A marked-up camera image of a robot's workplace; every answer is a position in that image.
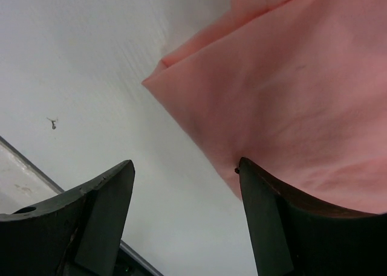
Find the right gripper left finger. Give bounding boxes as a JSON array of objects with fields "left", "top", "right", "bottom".
[{"left": 1, "top": 160, "right": 135, "bottom": 275}]

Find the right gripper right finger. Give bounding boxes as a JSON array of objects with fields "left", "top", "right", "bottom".
[{"left": 236, "top": 158, "right": 386, "bottom": 275}]

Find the pink t-shirt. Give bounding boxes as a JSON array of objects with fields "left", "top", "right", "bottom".
[{"left": 143, "top": 0, "right": 386, "bottom": 213}]

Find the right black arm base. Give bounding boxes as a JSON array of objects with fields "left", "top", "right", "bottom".
[{"left": 113, "top": 241, "right": 163, "bottom": 276}]

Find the white foam strip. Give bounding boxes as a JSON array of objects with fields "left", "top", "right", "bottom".
[{"left": 0, "top": 138, "right": 64, "bottom": 214}]

